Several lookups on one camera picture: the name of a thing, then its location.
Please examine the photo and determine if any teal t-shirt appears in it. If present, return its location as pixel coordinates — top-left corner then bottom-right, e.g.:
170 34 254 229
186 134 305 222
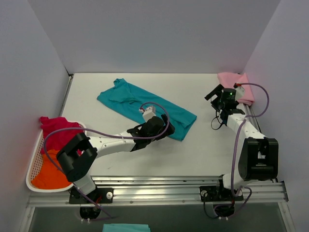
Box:
97 78 197 141

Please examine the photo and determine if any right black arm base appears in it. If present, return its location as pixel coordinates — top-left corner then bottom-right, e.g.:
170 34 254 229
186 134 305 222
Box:
199 185 244 202

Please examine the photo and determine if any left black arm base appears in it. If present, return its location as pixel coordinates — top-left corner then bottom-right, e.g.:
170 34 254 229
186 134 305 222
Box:
69 187 114 204

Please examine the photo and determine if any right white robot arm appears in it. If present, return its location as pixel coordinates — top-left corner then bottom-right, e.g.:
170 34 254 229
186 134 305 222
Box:
205 83 279 200

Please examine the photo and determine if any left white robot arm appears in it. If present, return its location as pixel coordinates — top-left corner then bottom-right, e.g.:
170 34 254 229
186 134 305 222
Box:
56 114 175 203

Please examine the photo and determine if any folded pink t-shirt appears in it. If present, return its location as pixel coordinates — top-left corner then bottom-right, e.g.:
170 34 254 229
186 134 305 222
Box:
217 72 255 106

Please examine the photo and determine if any crimson red t-shirt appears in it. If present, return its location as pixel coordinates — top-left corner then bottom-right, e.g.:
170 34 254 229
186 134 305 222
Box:
39 116 85 155

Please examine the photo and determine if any teal folded cloth bottom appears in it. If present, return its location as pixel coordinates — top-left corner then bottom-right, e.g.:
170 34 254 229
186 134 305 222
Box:
102 223 151 232

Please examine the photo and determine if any orange t-shirt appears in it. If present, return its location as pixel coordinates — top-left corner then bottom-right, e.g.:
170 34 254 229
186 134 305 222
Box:
31 153 71 190

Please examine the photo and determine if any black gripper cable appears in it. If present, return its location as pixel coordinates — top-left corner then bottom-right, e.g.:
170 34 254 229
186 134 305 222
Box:
211 106 229 131

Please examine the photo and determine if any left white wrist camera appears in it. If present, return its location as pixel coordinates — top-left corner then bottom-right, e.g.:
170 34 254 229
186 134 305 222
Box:
139 105 156 122

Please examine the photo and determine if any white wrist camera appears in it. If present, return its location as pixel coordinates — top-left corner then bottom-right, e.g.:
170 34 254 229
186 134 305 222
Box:
139 105 156 122
234 83 245 101

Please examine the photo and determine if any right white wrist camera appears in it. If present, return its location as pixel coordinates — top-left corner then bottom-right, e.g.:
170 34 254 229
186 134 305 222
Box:
234 83 245 101

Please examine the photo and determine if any aluminium mounting rail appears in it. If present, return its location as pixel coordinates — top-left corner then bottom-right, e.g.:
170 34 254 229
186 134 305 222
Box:
25 175 290 208

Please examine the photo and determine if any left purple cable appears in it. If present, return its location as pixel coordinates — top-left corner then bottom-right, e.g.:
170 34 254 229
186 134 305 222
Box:
42 101 171 219

